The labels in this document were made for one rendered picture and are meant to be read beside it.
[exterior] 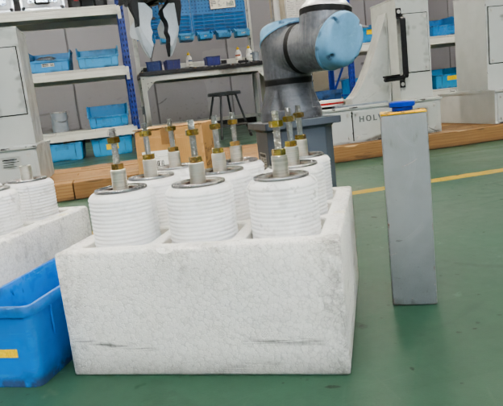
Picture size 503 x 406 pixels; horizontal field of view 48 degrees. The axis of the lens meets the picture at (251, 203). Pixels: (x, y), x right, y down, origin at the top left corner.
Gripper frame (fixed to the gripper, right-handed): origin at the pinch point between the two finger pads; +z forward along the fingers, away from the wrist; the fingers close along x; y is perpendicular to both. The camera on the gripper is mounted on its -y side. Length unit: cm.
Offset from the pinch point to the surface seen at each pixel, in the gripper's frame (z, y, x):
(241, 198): 25.4, -20.6, 0.9
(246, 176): 22.1, -20.4, -0.6
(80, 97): -22, 760, -273
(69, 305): 35.9, -14.8, 27.9
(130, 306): 36.2, -21.7, 21.9
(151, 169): 19.9, -8.0, 9.3
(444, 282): 46, -33, -33
